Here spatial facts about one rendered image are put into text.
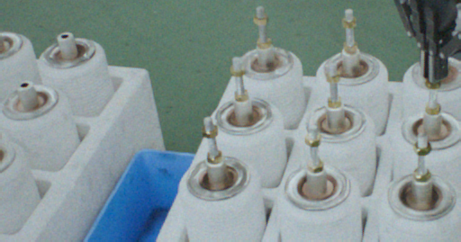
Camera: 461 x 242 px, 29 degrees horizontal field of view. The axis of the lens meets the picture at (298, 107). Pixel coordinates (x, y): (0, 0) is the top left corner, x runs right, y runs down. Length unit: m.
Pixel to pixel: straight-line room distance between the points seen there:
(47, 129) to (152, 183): 0.22
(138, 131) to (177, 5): 0.57
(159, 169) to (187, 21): 0.57
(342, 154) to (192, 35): 0.77
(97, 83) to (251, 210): 0.37
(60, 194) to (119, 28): 0.72
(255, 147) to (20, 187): 0.29
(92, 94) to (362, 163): 0.42
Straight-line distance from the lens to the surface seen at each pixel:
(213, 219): 1.02
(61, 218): 1.18
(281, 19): 1.79
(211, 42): 1.74
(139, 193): 1.32
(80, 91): 1.29
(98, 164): 1.25
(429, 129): 1.07
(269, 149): 1.11
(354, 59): 1.17
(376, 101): 1.18
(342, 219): 0.99
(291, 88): 1.19
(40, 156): 1.23
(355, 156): 1.08
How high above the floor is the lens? 0.93
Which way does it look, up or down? 37 degrees down
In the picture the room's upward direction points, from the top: 5 degrees counter-clockwise
